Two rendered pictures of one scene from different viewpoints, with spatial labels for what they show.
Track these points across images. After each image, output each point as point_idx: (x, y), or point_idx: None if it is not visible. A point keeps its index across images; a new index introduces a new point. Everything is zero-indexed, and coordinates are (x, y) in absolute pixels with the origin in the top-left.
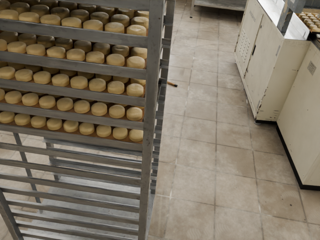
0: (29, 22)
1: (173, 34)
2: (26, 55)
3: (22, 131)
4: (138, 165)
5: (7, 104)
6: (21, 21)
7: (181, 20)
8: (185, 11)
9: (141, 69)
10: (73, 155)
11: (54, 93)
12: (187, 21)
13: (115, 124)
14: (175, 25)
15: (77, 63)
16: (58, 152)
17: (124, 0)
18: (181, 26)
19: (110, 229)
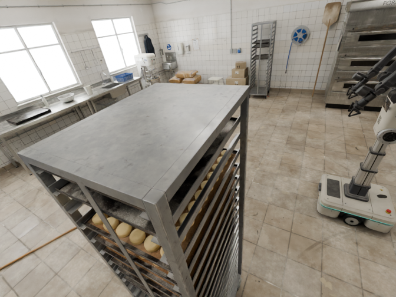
0: (219, 220)
1: (40, 194)
2: (218, 237)
3: (215, 283)
4: (237, 227)
5: (212, 277)
6: (217, 224)
7: (27, 182)
8: (19, 174)
9: (237, 189)
10: (226, 260)
11: (223, 240)
12: (33, 178)
13: (234, 221)
14: (29, 188)
15: (228, 214)
16: (223, 267)
17: (236, 172)
18: (36, 185)
19: (233, 274)
